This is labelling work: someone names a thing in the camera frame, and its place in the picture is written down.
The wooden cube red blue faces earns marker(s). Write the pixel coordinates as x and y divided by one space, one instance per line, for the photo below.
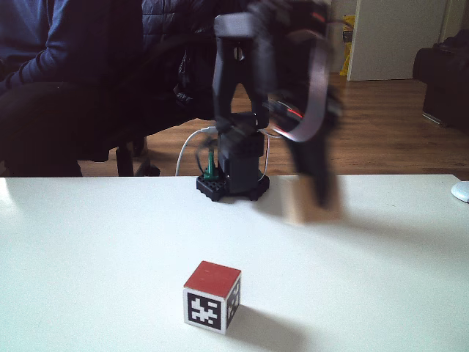
205 308

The yellow bag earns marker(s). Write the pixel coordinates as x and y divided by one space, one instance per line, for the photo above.
347 62

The white computer mouse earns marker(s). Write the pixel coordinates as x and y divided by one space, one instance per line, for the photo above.
462 191

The black chair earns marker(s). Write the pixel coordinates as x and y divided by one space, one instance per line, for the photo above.
126 161

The dark quilted jacket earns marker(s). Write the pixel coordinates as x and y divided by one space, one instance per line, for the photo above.
165 22

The white door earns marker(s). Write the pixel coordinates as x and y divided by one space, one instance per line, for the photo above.
395 36

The black sofa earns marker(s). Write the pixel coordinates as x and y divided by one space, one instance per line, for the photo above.
443 80

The person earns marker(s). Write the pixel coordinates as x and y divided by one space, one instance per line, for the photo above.
55 36

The wooden cube with green face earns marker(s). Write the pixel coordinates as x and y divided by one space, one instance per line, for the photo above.
300 201

